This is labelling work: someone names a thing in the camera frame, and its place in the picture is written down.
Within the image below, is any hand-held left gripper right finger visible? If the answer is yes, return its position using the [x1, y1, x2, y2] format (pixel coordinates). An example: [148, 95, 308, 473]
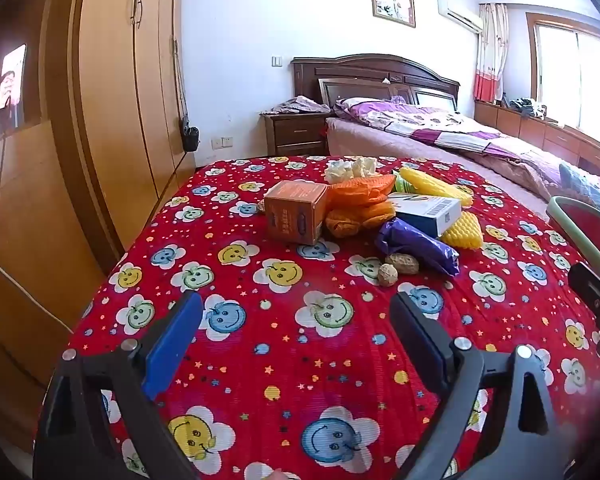
[390, 290, 573, 480]

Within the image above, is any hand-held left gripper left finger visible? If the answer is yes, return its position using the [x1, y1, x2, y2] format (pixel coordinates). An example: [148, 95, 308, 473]
[32, 290, 206, 480]

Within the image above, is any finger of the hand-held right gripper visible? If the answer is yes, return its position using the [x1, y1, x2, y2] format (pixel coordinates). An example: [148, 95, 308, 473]
[568, 260, 600, 333]

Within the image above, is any red bucket with green rim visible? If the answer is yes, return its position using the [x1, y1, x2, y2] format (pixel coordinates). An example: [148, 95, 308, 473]
[547, 196, 600, 273]

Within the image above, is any purple plastic wrapper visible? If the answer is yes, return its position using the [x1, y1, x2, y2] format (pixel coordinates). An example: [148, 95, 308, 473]
[375, 217, 461, 277]

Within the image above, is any white box with green print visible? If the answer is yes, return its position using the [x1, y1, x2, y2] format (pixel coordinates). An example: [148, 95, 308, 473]
[387, 192, 462, 238]

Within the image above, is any orange mesh bag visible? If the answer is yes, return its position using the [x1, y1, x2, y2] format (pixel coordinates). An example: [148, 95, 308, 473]
[325, 200, 398, 241]

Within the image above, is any bright orange plastic bag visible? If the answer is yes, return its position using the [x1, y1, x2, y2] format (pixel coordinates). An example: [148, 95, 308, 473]
[327, 174, 397, 208]

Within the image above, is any blue plaid cloth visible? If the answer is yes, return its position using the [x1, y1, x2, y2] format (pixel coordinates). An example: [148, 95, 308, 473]
[560, 162, 600, 221]

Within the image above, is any red smiley flower tablecloth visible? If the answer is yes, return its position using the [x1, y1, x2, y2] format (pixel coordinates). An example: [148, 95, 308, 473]
[55, 155, 600, 480]

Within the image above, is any yellow waffle sponge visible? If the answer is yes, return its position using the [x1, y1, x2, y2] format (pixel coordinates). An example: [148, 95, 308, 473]
[440, 211, 485, 251]

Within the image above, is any wooden window cabinet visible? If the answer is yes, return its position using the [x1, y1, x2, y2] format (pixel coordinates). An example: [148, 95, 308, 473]
[474, 100, 600, 181]

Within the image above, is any yellow toy corn cob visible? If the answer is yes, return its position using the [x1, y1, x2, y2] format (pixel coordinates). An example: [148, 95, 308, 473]
[399, 166, 473, 208]

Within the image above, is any orange cardboard box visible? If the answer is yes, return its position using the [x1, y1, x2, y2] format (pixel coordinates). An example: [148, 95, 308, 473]
[264, 181, 331, 247]

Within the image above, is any dark clothes pile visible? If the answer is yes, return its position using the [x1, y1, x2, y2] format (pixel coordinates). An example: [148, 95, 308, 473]
[509, 97, 548, 120]

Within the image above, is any bed with pink mattress cover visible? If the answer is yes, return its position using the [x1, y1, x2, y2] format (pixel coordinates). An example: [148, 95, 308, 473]
[325, 97, 600, 221]

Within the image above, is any purple patchwork quilt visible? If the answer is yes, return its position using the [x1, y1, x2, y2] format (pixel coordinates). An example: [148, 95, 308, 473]
[332, 97, 600, 196]

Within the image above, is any wooden framed window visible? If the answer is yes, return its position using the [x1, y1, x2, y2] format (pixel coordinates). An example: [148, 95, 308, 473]
[526, 12, 600, 133]

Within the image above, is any black device on wardrobe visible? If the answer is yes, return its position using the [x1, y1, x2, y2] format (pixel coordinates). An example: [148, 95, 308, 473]
[180, 117, 201, 152]

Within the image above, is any dark wooden nightstand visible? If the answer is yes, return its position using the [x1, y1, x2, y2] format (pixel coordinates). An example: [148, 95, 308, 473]
[260, 110, 331, 157]

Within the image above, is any wooden wardrobe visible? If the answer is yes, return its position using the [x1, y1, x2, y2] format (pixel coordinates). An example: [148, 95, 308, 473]
[40, 0, 198, 261]

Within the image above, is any white pillow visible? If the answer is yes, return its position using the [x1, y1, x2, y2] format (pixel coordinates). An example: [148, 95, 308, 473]
[336, 97, 406, 113]

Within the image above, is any white and red curtain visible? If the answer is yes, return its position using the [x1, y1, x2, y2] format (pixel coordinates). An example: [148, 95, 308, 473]
[472, 2, 510, 103]

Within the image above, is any pink cloth on nightstand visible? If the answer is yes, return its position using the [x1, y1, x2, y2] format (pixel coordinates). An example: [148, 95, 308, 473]
[260, 96, 333, 116]

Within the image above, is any dark wooden headboard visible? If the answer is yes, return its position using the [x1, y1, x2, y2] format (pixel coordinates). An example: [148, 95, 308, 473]
[291, 53, 461, 113]

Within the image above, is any white air conditioner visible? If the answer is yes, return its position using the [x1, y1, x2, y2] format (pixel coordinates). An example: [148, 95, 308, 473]
[437, 0, 485, 36]

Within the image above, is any lit phone screen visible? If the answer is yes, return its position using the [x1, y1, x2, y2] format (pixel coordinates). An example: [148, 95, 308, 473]
[0, 44, 27, 110]

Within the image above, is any white cable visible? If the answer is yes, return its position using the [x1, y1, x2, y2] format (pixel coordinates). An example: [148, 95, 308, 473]
[0, 240, 73, 333]

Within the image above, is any thin hanging cable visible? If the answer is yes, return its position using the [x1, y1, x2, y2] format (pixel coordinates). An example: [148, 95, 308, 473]
[172, 35, 188, 121]

